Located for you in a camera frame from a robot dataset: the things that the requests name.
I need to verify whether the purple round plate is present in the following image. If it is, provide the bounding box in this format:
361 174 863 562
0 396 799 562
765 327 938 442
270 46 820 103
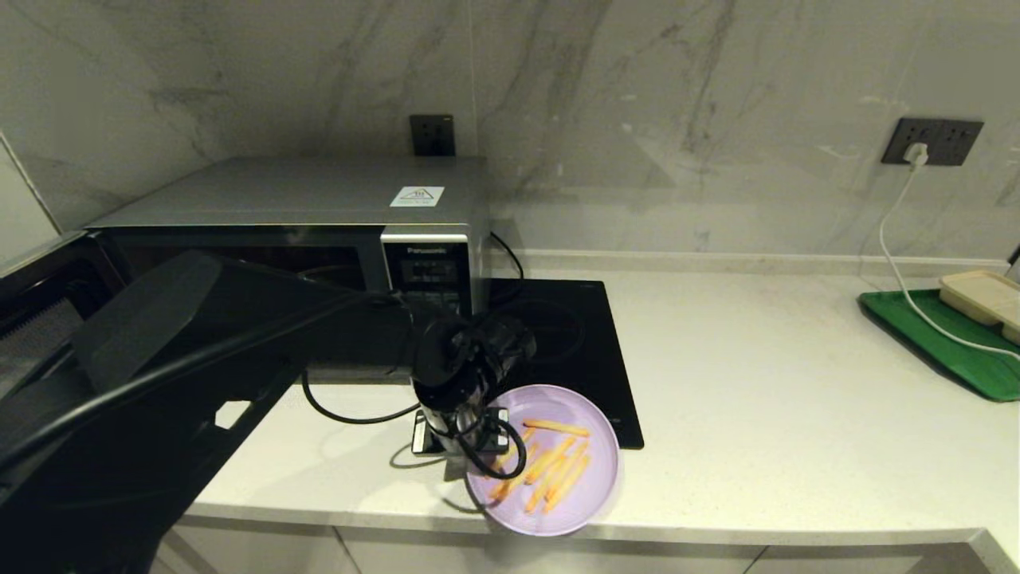
465 384 621 537

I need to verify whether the beige food container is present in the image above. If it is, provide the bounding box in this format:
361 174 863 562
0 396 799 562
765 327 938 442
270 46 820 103
940 270 1020 345

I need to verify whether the silver Panasonic microwave oven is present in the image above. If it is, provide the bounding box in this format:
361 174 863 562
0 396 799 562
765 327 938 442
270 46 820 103
84 155 492 387

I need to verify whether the white triangle warning sticker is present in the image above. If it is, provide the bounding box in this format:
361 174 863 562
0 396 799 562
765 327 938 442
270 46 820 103
389 186 445 208

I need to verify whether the grey cabinet door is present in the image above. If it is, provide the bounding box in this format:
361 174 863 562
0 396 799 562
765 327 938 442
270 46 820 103
335 528 770 574
745 544 977 574

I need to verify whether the black induction cooktop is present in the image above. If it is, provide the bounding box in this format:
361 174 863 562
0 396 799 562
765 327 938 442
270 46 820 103
410 277 645 451

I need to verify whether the smooth black robot cable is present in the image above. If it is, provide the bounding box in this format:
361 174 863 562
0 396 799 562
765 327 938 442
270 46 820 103
300 369 528 481

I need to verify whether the black wall socket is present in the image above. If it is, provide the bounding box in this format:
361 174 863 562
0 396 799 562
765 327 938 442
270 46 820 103
881 117 939 165
932 119 986 167
410 114 456 157

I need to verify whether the white power cable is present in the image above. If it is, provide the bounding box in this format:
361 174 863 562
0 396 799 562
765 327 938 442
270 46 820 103
877 159 1020 357

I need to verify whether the green plastic tray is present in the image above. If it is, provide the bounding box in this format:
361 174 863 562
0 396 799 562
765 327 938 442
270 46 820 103
857 289 1020 402

